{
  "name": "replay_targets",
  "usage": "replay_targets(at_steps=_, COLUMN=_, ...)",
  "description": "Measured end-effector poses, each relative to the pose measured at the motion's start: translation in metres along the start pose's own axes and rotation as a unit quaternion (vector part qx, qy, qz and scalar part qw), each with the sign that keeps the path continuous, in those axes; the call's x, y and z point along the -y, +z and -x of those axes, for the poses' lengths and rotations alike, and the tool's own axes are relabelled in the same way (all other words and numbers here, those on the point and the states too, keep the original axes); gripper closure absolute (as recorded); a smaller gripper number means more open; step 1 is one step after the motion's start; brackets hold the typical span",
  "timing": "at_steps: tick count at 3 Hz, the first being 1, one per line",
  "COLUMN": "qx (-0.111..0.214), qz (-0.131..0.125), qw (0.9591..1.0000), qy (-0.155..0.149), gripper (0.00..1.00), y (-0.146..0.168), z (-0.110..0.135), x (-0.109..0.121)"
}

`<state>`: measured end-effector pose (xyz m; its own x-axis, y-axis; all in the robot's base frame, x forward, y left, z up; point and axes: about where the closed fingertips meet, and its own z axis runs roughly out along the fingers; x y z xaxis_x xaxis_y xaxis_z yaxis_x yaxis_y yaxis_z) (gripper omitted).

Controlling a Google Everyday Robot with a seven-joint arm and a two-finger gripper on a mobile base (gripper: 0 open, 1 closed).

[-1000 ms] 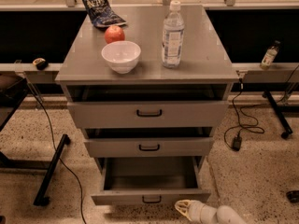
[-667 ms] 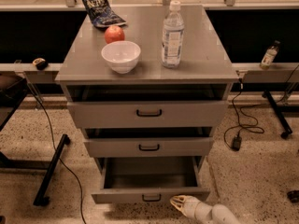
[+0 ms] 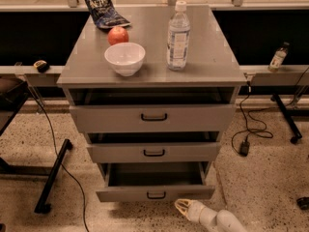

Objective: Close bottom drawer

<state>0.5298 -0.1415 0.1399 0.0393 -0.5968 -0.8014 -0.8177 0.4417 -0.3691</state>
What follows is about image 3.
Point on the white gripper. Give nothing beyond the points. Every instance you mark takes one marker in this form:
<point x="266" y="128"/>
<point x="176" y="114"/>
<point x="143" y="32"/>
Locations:
<point x="197" y="211"/>

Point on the grey bottom drawer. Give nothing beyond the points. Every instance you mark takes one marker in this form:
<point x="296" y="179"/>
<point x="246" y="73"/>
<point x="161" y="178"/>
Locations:
<point x="155" y="181"/>

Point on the grey drawer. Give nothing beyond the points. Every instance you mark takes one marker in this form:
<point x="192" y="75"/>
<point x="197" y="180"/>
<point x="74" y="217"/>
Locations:
<point x="153" y="152"/>
<point x="155" y="181"/>
<point x="152" y="118"/>

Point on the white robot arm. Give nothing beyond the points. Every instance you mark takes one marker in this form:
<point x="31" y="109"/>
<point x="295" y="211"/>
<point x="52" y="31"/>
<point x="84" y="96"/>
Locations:
<point x="226" y="222"/>

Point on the grey middle drawer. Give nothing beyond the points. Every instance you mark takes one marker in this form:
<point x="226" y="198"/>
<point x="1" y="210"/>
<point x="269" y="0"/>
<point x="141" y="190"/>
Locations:
<point x="153" y="152"/>

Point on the grey drawer cabinet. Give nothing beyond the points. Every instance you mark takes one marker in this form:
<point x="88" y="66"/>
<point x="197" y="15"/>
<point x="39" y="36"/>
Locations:
<point x="211" y="74"/>

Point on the grey top drawer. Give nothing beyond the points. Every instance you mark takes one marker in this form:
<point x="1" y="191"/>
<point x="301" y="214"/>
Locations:
<point x="152" y="118"/>

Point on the black caster wheel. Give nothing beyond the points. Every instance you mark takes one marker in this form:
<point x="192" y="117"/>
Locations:
<point x="303" y="203"/>

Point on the black wheeled stand right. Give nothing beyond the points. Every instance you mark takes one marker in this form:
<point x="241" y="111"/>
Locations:
<point x="289" y="115"/>

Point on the black table leg left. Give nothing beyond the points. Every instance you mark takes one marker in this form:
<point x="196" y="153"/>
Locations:
<point x="42" y="207"/>

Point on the white ceramic bowl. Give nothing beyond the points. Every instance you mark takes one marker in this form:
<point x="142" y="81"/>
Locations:
<point x="125" y="59"/>

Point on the small glass bottle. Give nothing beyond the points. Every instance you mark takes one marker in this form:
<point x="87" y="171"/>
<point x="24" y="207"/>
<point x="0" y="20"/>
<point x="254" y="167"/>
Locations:
<point x="278" y="57"/>

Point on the clear plastic water bottle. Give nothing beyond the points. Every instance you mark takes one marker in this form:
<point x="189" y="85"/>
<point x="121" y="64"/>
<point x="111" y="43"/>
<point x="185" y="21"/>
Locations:
<point x="178" y="38"/>

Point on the red apple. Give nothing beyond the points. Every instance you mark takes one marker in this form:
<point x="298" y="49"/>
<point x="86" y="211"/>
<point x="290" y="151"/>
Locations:
<point x="117" y="35"/>

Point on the black tape measure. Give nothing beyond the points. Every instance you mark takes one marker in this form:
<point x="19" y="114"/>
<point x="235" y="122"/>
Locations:
<point x="41" y="66"/>

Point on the dark table left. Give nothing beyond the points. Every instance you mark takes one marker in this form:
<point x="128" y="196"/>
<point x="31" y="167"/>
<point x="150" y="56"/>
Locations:
<point x="13" y="94"/>

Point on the dark blue chip bag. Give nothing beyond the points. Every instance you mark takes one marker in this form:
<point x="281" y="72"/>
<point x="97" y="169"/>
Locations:
<point x="104" y="14"/>

